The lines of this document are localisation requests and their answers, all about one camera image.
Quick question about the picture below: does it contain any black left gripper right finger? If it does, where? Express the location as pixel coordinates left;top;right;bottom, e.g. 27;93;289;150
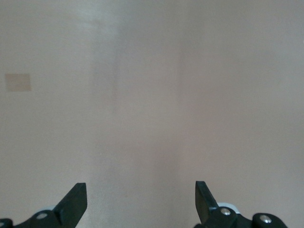
193;180;289;228

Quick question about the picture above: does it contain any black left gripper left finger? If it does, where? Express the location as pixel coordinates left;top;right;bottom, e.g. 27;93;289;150
0;182;88;228

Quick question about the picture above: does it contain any brown tape patch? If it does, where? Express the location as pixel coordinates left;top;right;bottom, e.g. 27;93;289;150
5;73;32;92

